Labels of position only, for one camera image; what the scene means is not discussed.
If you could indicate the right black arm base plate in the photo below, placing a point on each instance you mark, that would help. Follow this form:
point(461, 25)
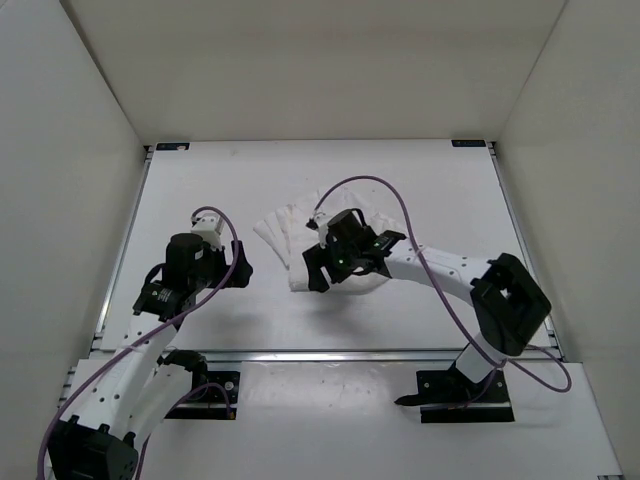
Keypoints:
point(447, 397)

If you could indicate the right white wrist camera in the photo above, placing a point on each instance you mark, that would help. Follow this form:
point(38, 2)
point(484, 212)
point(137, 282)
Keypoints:
point(318, 222)

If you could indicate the right blue corner label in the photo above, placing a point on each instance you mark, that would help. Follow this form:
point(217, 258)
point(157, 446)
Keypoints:
point(468, 143)

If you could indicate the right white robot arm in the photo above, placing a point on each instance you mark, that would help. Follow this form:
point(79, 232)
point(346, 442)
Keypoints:
point(507, 302)

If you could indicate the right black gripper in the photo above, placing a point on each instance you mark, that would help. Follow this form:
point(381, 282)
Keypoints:
point(316, 257)

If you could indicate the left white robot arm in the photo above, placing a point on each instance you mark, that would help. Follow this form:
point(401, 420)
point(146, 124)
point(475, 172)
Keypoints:
point(101, 431)

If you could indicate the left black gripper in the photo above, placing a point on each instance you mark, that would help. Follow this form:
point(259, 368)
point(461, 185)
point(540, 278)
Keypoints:
point(243, 268)

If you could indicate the left blue corner label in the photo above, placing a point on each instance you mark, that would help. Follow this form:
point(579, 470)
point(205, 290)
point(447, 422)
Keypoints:
point(172, 146)

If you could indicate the aluminium table front rail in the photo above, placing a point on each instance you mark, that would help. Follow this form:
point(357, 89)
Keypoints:
point(331, 356)

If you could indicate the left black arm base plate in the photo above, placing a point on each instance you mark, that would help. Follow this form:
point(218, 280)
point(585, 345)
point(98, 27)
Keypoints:
point(218, 401)

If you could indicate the blue corner label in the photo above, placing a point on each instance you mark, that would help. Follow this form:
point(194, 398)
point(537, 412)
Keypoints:
point(468, 143)
point(172, 146)

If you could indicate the white pleated skirt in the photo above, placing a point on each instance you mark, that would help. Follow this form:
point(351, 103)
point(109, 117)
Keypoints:
point(285, 231)

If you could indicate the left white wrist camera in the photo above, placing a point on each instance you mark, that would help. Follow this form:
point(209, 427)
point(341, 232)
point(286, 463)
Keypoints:
point(209, 226)

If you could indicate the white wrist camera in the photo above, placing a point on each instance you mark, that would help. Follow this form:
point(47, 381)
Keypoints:
point(209, 226)
point(318, 222)

